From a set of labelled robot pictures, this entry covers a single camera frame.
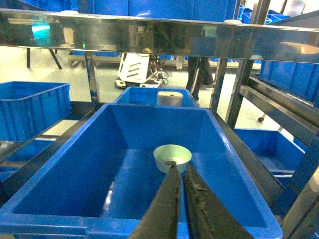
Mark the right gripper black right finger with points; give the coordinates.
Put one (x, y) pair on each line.
(207, 218)

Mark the large blue bin left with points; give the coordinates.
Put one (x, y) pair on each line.
(29, 108)

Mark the person legs dark trousers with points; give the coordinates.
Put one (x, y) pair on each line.
(199, 74)

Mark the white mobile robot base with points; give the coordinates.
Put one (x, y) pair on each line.
(141, 70)

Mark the blue bin far right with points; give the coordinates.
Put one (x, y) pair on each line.
(299, 79)

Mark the blue bin behind front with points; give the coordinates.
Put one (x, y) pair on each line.
(148, 96)

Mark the stainless steel shelf rack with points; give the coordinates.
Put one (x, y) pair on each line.
(195, 38)

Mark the green bowl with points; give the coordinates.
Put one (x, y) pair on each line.
(172, 152)

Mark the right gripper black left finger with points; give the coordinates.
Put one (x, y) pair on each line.
(161, 219)

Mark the grey cylindrical container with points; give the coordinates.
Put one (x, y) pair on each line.
(169, 98)

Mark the lower blue bin right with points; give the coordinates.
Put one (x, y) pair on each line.
(280, 155)

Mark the large blue bin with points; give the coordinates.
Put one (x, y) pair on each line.
(102, 180)
(29, 108)

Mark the large blue bin front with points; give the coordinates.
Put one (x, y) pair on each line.
(102, 180)

